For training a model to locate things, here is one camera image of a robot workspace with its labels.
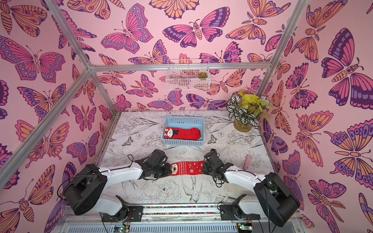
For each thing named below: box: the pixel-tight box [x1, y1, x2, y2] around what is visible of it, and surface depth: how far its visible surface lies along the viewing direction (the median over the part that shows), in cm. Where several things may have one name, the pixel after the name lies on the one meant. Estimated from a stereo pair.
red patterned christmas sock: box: [169, 160, 204, 176], surface depth 89 cm
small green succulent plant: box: [197, 71, 208, 79], surface depth 95 cm
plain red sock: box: [164, 127, 202, 141], surface depth 102 cm
